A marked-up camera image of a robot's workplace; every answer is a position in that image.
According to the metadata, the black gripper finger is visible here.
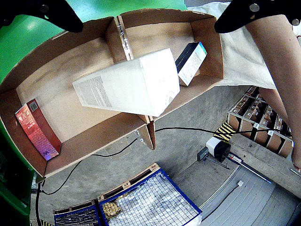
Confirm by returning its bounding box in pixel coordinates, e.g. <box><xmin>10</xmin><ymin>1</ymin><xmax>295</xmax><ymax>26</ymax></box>
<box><xmin>214</xmin><ymin>0</ymin><xmax>301</xmax><ymax>34</ymax></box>
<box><xmin>0</xmin><ymin>0</ymin><xmax>84</xmax><ymax>33</ymax></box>

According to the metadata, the white dAlba carton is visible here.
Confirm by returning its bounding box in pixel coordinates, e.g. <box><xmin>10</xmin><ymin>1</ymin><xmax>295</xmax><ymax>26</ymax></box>
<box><xmin>72</xmin><ymin>48</ymin><xmax>181</xmax><ymax>118</ymax></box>

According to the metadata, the rack of cardboard bins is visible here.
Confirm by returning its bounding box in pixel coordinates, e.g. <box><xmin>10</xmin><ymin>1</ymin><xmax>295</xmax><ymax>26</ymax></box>
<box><xmin>226</xmin><ymin>86</ymin><xmax>294</xmax><ymax>159</ymax></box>

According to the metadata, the cardboard box with divider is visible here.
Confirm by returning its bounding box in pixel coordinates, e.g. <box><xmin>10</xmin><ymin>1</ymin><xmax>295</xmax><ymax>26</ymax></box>
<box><xmin>0</xmin><ymin>8</ymin><xmax>227</xmax><ymax>179</ymax></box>

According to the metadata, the white black motor box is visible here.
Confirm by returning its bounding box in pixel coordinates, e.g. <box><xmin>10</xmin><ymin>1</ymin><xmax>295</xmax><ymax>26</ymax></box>
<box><xmin>205</xmin><ymin>136</ymin><xmax>232</xmax><ymax>163</ymax></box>

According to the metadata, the person hand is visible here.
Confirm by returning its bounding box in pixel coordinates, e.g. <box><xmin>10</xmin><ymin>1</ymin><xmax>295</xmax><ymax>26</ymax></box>
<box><xmin>291</xmin><ymin>147</ymin><xmax>301</xmax><ymax>174</ymax></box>

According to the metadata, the white woven fabric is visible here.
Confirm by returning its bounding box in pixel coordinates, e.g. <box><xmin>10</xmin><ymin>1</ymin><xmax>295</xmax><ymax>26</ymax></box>
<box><xmin>187</xmin><ymin>1</ymin><xmax>277</xmax><ymax>90</ymax></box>

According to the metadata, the teal and navy carton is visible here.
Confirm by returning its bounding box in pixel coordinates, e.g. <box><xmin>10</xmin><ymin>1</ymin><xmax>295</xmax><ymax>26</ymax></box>
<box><xmin>174</xmin><ymin>41</ymin><xmax>208</xmax><ymax>87</ymax></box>

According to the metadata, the maroon pink carton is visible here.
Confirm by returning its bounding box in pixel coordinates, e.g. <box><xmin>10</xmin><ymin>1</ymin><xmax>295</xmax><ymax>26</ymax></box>
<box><xmin>15</xmin><ymin>98</ymin><xmax>63</xmax><ymax>161</ymax></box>

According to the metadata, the yellow black striped bumper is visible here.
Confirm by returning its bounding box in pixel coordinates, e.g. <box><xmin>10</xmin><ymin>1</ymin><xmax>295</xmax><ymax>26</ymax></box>
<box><xmin>215</xmin><ymin>121</ymin><xmax>237</xmax><ymax>143</ymax></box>

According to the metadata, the wooden pallet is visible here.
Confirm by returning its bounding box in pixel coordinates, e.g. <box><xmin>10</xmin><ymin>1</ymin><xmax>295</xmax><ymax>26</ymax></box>
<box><xmin>97</xmin><ymin>161</ymin><xmax>162</xmax><ymax>202</ymax></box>
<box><xmin>53</xmin><ymin>199</ymin><xmax>96</xmax><ymax>215</ymax></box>

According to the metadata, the grey roller shutter door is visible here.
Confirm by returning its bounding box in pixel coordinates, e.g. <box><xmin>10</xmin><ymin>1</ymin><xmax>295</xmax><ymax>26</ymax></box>
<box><xmin>199</xmin><ymin>162</ymin><xmax>301</xmax><ymax>226</ymax></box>

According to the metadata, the yellow crumpled packaging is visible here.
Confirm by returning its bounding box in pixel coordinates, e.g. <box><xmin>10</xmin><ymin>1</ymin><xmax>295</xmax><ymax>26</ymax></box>
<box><xmin>102</xmin><ymin>202</ymin><xmax>122</xmax><ymax>218</ymax></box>

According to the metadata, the black floor cable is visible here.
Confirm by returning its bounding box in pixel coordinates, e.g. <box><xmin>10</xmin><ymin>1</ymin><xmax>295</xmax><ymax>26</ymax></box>
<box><xmin>35</xmin><ymin>126</ymin><xmax>293</xmax><ymax>226</ymax></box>

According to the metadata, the small grey switch box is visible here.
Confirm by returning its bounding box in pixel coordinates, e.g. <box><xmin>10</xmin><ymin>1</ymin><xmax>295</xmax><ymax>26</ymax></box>
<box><xmin>197</xmin><ymin>147</ymin><xmax>210</xmax><ymax>162</ymax></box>

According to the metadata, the blue wire crate with scrap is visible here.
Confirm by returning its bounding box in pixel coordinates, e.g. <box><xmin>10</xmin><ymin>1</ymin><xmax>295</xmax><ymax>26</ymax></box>
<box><xmin>54</xmin><ymin>204</ymin><xmax>101</xmax><ymax>226</ymax></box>

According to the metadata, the blue wire crate with plastic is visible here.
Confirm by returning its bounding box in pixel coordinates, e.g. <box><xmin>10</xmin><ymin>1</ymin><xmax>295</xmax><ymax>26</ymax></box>
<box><xmin>98</xmin><ymin>167</ymin><xmax>203</xmax><ymax>226</ymax></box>

